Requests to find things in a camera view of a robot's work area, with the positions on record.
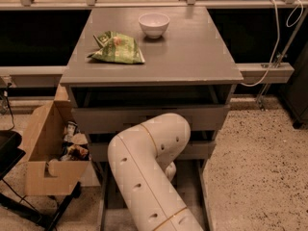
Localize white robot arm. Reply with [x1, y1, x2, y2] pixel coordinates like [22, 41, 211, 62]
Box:
[108, 113, 203, 231]

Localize top grey drawer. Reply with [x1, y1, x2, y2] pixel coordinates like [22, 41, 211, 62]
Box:
[71, 105, 230, 134]

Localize grey wooden drawer cabinet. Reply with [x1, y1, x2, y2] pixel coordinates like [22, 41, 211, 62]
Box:
[61, 7, 243, 231]

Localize middle grey drawer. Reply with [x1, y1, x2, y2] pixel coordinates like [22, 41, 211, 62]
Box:
[89, 141, 216, 162]

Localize green chip bag on counter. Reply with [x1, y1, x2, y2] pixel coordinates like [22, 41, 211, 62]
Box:
[89, 31, 145, 64]

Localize open bottom grey drawer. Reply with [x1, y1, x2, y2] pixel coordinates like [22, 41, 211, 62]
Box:
[97, 161, 212, 231]

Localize white ceramic bowl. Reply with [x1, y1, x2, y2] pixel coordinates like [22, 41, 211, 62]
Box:
[139, 13, 170, 39]

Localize snack packages in box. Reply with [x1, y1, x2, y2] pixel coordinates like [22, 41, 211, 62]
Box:
[60, 121, 90, 161]

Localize cardboard box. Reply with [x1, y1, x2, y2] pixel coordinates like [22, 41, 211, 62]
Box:
[22, 86, 97, 195]

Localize grey metal railing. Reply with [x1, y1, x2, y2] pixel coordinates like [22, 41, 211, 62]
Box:
[0, 0, 307, 87]

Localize black folding stand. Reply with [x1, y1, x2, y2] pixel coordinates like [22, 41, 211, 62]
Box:
[0, 130, 81, 231]

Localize black cable on left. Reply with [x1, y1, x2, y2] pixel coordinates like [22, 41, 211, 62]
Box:
[1, 80, 16, 132]

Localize white cable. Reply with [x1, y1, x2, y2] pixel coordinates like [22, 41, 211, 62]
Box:
[240, 0, 305, 89]

